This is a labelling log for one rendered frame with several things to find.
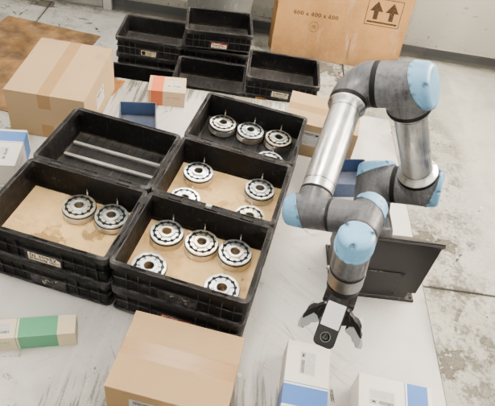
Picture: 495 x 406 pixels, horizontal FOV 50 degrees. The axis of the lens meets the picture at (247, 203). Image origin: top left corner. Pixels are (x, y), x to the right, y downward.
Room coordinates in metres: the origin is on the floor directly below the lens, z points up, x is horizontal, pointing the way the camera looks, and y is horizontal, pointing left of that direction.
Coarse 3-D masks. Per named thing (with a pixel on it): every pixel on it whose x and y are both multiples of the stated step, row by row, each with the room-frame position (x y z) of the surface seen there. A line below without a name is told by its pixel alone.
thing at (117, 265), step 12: (144, 204) 1.10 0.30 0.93; (180, 204) 1.13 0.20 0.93; (192, 204) 1.13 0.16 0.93; (228, 216) 1.11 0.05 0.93; (132, 228) 0.99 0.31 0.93; (264, 228) 1.09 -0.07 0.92; (120, 240) 0.94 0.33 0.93; (264, 252) 1.00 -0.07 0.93; (120, 264) 0.86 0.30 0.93; (144, 276) 0.85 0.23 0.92; (156, 276) 0.84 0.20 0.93; (168, 276) 0.85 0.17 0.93; (180, 288) 0.83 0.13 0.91; (192, 288) 0.83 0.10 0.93; (204, 288) 0.83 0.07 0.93; (252, 288) 0.86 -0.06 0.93; (228, 300) 0.82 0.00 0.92; (240, 300) 0.82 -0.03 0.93
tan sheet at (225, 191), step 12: (180, 168) 1.39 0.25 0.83; (180, 180) 1.33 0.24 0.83; (216, 180) 1.36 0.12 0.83; (228, 180) 1.37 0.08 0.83; (240, 180) 1.39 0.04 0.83; (168, 192) 1.27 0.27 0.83; (204, 192) 1.30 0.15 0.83; (216, 192) 1.31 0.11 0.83; (228, 192) 1.32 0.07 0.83; (240, 192) 1.33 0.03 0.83; (276, 192) 1.36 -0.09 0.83; (216, 204) 1.25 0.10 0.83; (228, 204) 1.26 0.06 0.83; (240, 204) 1.27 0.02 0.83; (252, 204) 1.28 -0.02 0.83
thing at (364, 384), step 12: (360, 384) 0.72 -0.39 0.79; (372, 384) 0.73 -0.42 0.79; (384, 384) 0.73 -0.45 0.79; (396, 384) 0.74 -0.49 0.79; (408, 384) 0.75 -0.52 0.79; (360, 396) 0.69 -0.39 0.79; (372, 396) 0.69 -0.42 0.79; (384, 396) 0.70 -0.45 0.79; (396, 396) 0.70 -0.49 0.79; (408, 396) 0.71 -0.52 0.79; (420, 396) 0.72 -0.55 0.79
